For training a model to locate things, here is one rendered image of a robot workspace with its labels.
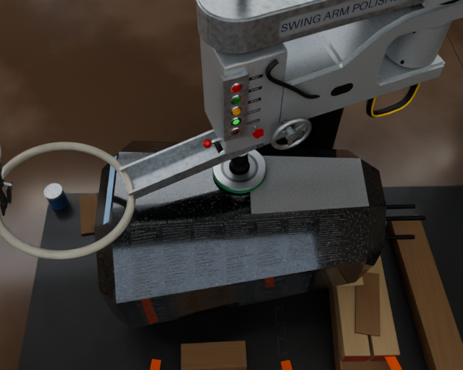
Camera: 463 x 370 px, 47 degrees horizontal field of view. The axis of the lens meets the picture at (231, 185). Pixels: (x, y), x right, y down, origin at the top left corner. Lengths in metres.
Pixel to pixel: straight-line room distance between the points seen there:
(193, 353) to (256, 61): 1.49
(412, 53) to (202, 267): 1.10
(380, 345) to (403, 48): 1.30
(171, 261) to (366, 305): 0.97
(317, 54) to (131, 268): 1.07
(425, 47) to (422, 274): 1.31
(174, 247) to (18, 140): 1.70
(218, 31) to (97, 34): 2.62
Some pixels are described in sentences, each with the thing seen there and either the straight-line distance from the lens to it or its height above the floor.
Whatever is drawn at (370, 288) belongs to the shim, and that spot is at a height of 0.25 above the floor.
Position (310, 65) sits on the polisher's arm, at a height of 1.39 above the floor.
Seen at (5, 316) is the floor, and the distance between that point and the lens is 2.98.
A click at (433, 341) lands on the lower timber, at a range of 2.76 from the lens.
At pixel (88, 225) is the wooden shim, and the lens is 3.02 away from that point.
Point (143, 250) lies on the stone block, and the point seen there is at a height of 0.74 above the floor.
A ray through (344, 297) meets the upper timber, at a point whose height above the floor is 0.24.
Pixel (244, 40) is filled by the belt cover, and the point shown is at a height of 1.62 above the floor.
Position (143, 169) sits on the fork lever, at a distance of 2.00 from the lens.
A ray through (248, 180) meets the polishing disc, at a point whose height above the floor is 0.85.
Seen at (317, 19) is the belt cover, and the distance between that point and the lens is 1.53.
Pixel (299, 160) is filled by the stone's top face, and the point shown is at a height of 0.82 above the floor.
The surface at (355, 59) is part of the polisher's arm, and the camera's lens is 1.77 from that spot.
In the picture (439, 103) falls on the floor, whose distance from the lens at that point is 3.71.
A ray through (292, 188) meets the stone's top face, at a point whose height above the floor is 0.82.
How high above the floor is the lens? 2.61
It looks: 58 degrees down
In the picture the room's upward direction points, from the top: straight up
